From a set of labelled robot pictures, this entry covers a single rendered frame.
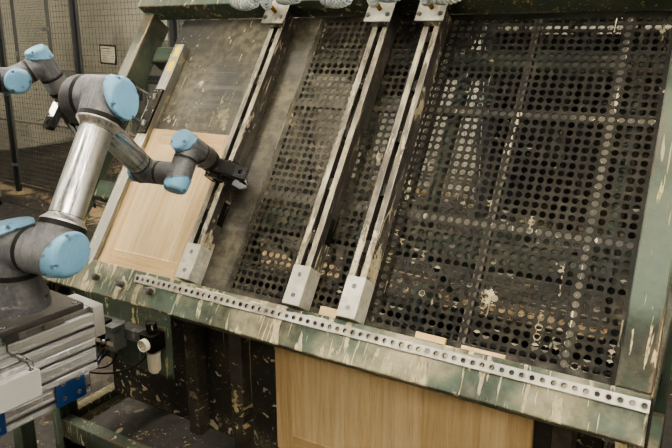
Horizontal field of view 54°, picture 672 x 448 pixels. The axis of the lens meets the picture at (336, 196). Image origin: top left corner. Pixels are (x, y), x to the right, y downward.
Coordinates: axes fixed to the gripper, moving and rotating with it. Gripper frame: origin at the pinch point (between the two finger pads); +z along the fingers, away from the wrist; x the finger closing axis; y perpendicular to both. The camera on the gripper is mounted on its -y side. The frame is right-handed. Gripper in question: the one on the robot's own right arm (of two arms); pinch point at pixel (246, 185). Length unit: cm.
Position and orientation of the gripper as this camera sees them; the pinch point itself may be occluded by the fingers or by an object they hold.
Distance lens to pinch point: 233.7
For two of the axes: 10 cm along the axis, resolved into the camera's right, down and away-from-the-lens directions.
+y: -8.5, -1.1, 5.1
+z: 4.3, 4.0, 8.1
